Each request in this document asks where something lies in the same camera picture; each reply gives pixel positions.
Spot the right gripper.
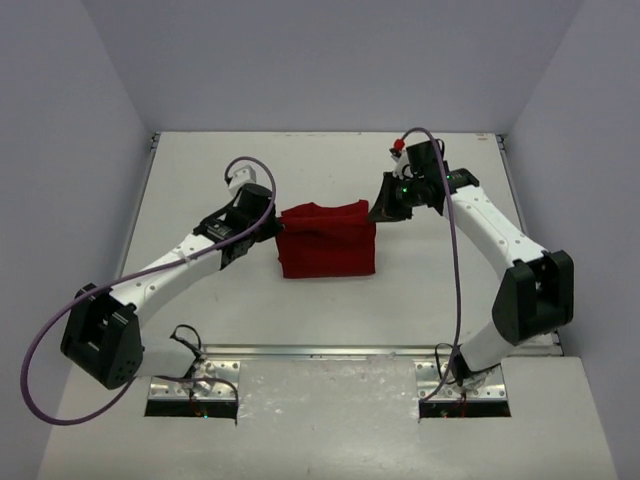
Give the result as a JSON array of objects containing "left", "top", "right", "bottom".
[{"left": 368, "top": 172, "right": 425, "bottom": 224}]

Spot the red t-shirt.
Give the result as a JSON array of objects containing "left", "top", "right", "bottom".
[{"left": 276, "top": 199, "right": 376, "bottom": 279}]

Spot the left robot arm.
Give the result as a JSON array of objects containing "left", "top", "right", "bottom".
[{"left": 60, "top": 183, "right": 282, "bottom": 390}]

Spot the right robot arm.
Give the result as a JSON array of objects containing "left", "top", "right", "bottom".
[{"left": 367, "top": 139, "right": 574, "bottom": 386}]

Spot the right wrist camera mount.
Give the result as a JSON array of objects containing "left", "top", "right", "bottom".
[{"left": 390, "top": 138, "right": 413, "bottom": 180}]

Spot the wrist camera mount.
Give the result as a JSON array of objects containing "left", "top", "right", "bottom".
[
  {"left": 225, "top": 165, "right": 257, "bottom": 197},
  {"left": 390, "top": 138, "right": 413, "bottom": 180}
]

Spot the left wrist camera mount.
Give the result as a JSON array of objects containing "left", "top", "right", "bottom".
[{"left": 225, "top": 165, "right": 257, "bottom": 197}]

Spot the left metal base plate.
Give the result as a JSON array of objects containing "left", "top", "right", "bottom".
[{"left": 148, "top": 359, "right": 241, "bottom": 402}]

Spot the metal base plate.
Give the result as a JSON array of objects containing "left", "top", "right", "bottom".
[
  {"left": 414, "top": 360, "right": 509, "bottom": 401},
  {"left": 148, "top": 359, "right": 241, "bottom": 402}
]

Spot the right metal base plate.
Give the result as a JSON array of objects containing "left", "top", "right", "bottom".
[{"left": 414, "top": 360, "right": 509, "bottom": 401}]

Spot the aluminium table frame rail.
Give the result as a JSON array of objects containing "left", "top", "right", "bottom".
[{"left": 92, "top": 130, "right": 561, "bottom": 359}]

